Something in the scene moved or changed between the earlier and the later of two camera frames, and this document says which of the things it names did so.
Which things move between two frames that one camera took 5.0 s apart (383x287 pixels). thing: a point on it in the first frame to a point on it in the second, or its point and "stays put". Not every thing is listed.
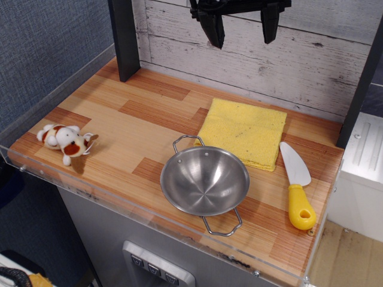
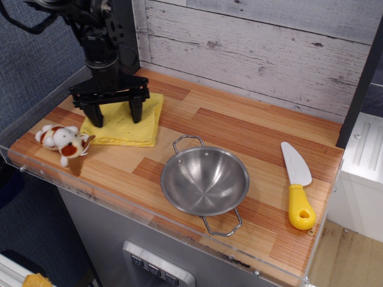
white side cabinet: x=356 y=202 stays put
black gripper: x=212 y=24 to x=107 y=84
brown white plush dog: x=68 y=139 stays put
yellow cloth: x=252 y=134 to x=119 y=129
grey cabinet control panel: x=143 y=268 stays put
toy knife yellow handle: x=301 y=214 stays put
